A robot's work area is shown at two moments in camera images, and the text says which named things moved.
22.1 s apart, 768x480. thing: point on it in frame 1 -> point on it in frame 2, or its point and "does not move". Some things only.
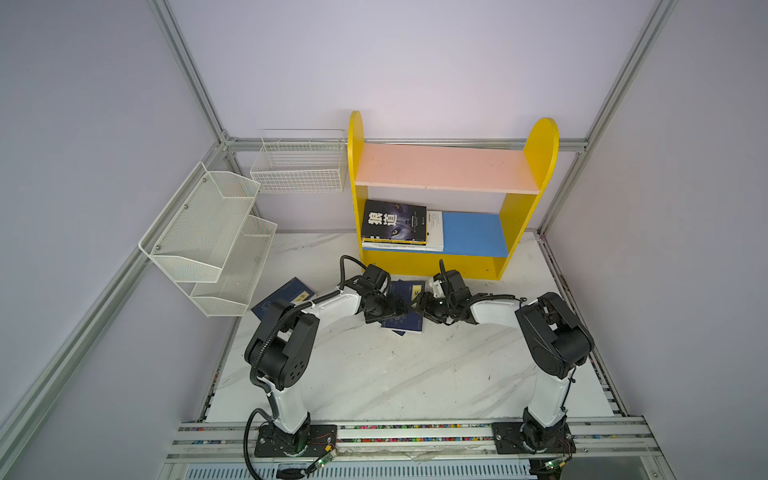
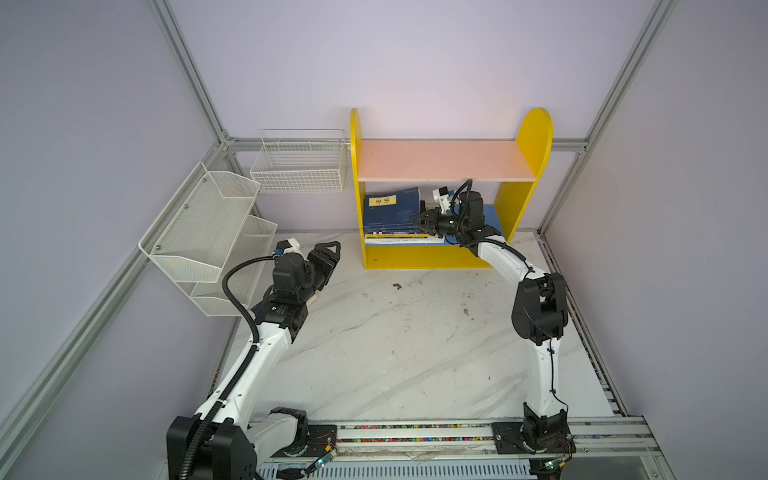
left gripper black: (389, 313) -> (325, 260)
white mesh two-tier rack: (210, 243) does not move
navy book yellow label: (406, 318) -> (392, 213)
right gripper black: (424, 302) -> (432, 221)
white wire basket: (307, 160) does not move
